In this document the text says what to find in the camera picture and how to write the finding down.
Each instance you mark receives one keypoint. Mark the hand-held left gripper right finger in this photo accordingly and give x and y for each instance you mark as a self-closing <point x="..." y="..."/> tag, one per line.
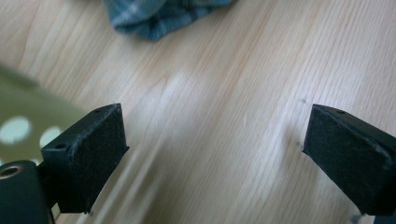
<point x="348" y="158"/>

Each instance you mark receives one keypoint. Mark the cream perforated plastic basket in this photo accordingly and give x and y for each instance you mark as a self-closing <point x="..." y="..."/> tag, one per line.
<point x="28" y="124"/>

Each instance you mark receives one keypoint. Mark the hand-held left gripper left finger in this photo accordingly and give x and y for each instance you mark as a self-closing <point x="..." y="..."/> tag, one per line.
<point x="88" y="161"/>

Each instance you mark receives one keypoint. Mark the blue plaid cloth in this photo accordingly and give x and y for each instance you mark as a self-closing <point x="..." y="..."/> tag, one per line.
<point x="155" y="15"/>

